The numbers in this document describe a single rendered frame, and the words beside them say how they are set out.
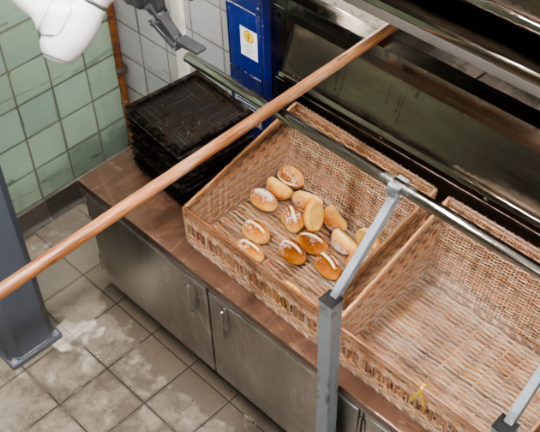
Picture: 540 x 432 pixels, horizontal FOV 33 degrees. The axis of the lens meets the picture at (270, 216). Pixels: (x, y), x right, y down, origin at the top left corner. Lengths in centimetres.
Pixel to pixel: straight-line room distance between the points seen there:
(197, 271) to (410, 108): 77
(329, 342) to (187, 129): 88
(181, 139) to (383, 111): 61
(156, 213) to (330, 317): 91
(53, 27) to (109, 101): 150
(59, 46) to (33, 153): 139
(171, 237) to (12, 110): 90
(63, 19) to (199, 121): 74
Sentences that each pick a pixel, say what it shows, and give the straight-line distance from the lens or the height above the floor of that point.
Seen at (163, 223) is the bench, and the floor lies 58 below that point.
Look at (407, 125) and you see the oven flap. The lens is 251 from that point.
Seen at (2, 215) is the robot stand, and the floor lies 66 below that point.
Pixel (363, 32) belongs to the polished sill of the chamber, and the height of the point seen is 118.
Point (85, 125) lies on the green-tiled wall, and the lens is 362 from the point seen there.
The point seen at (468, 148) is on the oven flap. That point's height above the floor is 101.
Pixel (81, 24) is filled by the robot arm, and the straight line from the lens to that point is 217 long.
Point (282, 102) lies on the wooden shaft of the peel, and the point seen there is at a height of 120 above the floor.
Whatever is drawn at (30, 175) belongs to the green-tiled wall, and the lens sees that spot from 358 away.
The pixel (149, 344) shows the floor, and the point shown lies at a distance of 325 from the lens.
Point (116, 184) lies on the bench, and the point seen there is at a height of 58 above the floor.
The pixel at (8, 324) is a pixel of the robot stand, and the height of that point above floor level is 21.
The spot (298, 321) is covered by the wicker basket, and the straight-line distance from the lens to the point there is 248.
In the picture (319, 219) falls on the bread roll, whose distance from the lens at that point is 272.
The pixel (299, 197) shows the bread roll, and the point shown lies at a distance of 277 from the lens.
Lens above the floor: 259
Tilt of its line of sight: 46 degrees down
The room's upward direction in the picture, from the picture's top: 2 degrees counter-clockwise
